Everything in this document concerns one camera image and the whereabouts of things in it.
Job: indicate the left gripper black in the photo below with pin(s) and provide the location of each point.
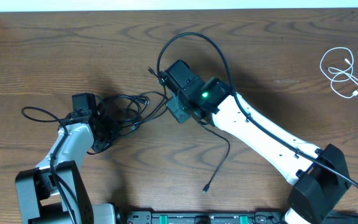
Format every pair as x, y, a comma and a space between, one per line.
116, 129

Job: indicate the black mounting rail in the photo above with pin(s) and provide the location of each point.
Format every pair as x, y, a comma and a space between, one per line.
258, 217

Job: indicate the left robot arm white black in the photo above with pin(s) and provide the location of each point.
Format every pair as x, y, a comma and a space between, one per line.
53, 191

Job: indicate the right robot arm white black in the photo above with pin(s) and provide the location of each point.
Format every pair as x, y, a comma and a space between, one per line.
319, 177

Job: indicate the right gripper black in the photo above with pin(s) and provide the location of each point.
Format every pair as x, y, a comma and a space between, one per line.
171, 104

